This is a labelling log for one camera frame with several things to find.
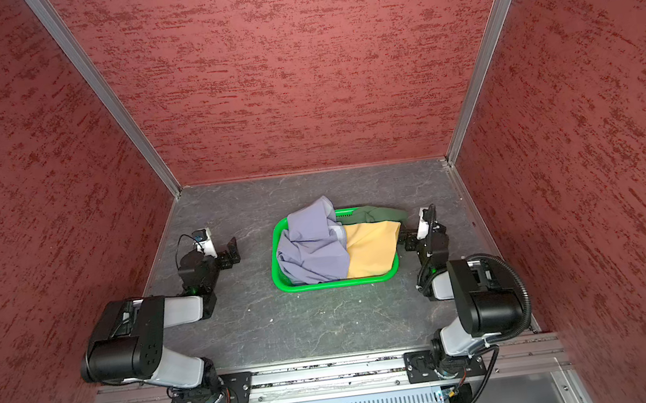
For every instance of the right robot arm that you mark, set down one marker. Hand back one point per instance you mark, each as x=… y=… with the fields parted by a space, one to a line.
x=492 y=303

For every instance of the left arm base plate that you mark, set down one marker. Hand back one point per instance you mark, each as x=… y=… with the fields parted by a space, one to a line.
x=230 y=388

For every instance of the dark green skirt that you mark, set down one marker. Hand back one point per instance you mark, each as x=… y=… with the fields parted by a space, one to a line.
x=372 y=214

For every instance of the lavender skirt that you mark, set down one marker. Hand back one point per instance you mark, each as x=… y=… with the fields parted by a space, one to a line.
x=312 y=248

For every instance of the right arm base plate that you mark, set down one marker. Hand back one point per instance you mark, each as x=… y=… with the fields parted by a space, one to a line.
x=425 y=366

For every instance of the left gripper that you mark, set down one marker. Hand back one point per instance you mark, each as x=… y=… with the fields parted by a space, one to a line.
x=227 y=263

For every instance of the aluminium corner post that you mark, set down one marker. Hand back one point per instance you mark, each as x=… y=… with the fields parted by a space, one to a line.
x=491 y=36
x=55 y=26

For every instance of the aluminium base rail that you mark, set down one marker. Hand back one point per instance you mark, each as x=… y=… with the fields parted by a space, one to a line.
x=360 y=374

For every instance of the green plastic basket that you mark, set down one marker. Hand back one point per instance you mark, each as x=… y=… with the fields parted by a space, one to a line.
x=284 y=284

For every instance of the left aluminium corner post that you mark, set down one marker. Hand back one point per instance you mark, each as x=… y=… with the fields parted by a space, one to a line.
x=55 y=26

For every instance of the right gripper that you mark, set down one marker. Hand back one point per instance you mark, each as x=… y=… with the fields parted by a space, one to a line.
x=412 y=239

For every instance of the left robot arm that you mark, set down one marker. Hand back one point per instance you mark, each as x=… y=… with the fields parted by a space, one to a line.
x=127 y=343

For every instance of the yellow skirt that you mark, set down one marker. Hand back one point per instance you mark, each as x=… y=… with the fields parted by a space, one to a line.
x=372 y=248

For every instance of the right aluminium corner post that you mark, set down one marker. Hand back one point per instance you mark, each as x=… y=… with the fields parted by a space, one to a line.
x=491 y=36

